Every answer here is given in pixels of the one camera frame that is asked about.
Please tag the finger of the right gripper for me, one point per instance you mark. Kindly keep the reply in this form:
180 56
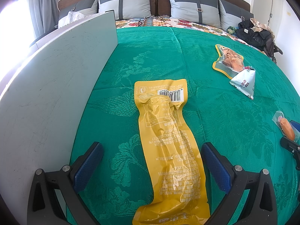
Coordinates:
292 146

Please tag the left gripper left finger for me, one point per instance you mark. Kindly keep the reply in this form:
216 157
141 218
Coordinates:
43 204

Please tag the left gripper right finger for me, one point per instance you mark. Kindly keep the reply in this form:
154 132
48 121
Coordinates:
260 206

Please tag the orange sausage snack packet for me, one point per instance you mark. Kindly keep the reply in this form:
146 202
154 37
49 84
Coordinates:
289 129

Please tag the small white snack packet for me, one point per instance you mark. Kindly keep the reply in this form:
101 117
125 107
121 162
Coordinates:
244 81

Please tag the long yellow snack packet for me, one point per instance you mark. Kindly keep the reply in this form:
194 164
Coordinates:
172 156

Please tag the peanut bag yellow border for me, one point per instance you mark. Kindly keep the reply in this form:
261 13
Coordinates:
229 62

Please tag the grey white board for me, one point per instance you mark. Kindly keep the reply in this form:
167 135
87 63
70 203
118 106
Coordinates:
43 103

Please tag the black clothes pile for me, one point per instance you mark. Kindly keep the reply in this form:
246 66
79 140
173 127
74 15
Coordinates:
260 36

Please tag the grey pillow right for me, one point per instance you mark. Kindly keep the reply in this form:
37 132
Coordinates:
231 15

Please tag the grey pillow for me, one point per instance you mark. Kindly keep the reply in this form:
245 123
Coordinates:
231 15
199 11
126 9
85 7

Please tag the grey pillow middle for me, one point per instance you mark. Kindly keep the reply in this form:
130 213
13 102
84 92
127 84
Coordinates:
199 11

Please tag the floral bed sheet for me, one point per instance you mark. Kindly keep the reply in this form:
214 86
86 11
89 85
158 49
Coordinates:
165 21

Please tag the white plastic bag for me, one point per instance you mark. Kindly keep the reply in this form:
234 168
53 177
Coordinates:
69 18

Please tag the grey pillow far left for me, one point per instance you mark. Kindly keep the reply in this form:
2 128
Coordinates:
85 7

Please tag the grey curtain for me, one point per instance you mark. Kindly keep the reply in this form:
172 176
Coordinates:
44 15

